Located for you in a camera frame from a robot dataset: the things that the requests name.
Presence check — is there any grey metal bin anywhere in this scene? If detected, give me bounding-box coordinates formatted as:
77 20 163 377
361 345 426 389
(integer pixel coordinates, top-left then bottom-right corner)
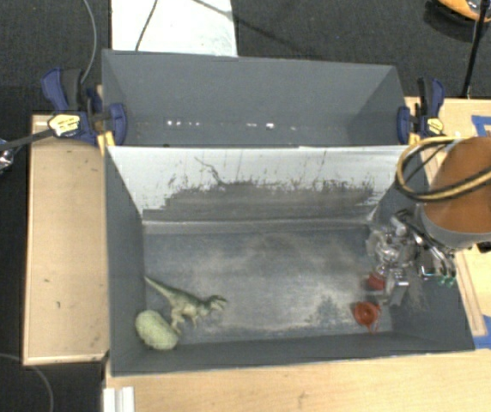
100 48 476 378

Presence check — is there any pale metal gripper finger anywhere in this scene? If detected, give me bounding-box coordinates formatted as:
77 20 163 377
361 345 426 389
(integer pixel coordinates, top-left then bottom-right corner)
373 263 391 294
387 269 410 308

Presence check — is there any small red round piece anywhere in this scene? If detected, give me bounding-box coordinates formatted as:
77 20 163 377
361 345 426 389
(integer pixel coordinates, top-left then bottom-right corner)
363 271 385 293

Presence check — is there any pale green oval sponge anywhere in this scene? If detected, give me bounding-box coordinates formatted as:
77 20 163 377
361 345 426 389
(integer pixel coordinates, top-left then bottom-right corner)
134 308 180 352

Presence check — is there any red round cap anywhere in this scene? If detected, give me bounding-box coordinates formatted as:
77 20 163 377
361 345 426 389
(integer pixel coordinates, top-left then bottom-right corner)
352 300 382 335

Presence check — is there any pale wood board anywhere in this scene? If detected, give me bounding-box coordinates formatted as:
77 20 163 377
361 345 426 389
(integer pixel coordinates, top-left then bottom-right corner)
21 113 112 367

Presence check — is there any green toy dinosaur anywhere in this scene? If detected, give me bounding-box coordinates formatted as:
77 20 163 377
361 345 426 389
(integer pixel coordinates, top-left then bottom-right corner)
143 275 228 335

